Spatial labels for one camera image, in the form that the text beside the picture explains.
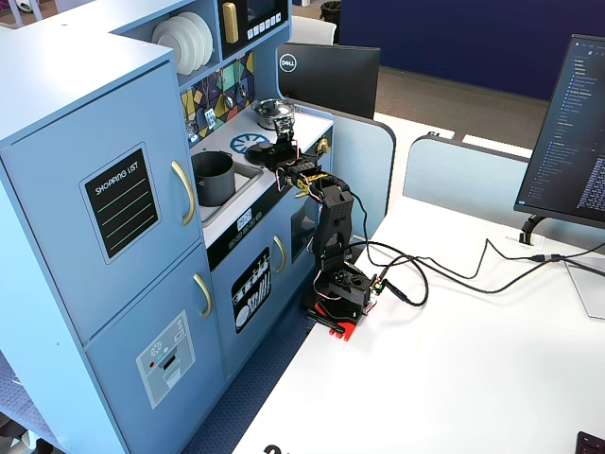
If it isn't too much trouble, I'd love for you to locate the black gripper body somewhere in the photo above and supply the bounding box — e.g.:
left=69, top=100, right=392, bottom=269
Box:
left=275, top=158, right=317, bottom=186

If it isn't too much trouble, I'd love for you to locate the red robot base clamp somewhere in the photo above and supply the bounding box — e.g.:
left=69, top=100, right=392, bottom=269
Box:
left=302, top=292, right=379, bottom=341

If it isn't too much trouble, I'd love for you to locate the steel pot glass lid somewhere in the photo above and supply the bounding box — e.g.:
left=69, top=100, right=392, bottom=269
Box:
left=254, top=97, right=292, bottom=117

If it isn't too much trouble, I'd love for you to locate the gray sink basin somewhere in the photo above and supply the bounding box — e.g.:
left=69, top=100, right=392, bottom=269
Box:
left=191, top=158, right=266, bottom=226

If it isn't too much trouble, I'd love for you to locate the stainless steel pot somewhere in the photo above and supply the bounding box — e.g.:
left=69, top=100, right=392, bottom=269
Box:
left=251, top=97, right=298, bottom=130

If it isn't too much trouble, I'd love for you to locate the blue oven door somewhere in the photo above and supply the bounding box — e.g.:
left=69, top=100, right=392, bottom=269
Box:
left=287, top=188, right=332, bottom=266

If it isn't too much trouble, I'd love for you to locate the gray toy pot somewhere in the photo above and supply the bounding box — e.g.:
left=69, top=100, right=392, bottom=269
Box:
left=191, top=149, right=237, bottom=208

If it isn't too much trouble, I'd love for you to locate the light blue desk divider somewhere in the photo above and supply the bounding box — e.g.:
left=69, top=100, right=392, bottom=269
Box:
left=292, top=104, right=397, bottom=237
left=402, top=134, right=535, bottom=223

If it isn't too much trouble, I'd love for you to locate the steel slotted spatula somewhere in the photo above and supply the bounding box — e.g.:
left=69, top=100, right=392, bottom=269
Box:
left=201, top=82, right=217, bottom=129

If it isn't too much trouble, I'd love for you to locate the black Dell monitor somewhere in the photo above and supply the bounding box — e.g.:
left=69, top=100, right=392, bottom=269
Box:
left=277, top=42, right=382, bottom=120

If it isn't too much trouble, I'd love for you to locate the white chair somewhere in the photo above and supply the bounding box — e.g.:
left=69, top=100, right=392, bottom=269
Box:
left=290, top=16, right=337, bottom=46

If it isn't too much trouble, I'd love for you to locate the white toy plate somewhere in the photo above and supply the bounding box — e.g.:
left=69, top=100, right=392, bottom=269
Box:
left=150, top=18, right=199, bottom=77
left=164, top=13, right=208, bottom=71
left=177, top=10, right=216, bottom=65

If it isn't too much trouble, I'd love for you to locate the blue dishwasher cabinet door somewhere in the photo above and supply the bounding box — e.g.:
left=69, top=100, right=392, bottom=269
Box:
left=210, top=198, right=313, bottom=379

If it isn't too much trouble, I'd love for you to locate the black toy microwave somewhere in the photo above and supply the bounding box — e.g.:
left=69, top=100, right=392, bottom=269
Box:
left=216, top=0, right=290, bottom=61

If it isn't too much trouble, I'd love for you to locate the black shopping list chalkboard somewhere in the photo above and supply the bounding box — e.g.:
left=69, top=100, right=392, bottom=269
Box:
left=78, top=143, right=162, bottom=265

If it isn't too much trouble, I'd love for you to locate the blue freezer door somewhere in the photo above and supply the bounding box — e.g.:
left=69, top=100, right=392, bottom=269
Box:
left=83, top=245, right=228, bottom=454

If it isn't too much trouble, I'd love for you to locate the blue toy kitchen unit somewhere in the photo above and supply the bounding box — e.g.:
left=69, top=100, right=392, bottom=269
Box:
left=0, top=0, right=335, bottom=454

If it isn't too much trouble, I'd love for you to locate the gray ice dispenser panel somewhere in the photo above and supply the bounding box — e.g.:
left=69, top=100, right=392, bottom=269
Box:
left=135, top=310, right=197, bottom=410

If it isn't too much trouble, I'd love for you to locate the blue fridge door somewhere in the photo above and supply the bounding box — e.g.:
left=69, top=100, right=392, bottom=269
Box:
left=0, top=61, right=205, bottom=344

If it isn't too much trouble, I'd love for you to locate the monitor with lit screen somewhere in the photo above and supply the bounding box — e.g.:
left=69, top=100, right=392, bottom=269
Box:
left=513, top=33, right=605, bottom=232

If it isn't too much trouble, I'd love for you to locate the gray monitor stand base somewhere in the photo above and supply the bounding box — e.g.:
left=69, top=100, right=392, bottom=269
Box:
left=564, top=257, right=605, bottom=321

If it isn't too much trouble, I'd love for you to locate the black keyboard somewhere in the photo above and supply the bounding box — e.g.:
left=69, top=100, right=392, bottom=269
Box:
left=575, top=430, right=605, bottom=454

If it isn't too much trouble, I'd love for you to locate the small wrist camera board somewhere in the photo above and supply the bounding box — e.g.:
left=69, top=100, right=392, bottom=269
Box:
left=272, top=116, right=295, bottom=143

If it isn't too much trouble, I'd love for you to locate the gold fridge handle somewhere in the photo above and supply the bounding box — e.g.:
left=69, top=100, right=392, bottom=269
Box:
left=170, top=159, right=197, bottom=227

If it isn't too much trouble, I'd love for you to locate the gold cabinet handle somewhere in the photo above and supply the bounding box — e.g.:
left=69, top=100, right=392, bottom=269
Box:
left=272, top=235, right=287, bottom=275

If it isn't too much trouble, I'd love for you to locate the gold microwave handle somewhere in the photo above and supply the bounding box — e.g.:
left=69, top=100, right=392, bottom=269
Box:
left=221, top=2, right=240, bottom=44

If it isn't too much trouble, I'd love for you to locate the gold freezer handle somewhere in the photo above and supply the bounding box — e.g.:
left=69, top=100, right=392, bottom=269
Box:
left=192, top=272, right=214, bottom=320

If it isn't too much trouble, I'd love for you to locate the thick black looped cable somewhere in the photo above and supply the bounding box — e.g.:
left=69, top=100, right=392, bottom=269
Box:
left=383, top=254, right=430, bottom=307

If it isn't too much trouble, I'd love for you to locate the black cable with connector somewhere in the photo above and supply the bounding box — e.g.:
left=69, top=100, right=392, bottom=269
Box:
left=375, top=253, right=605, bottom=294

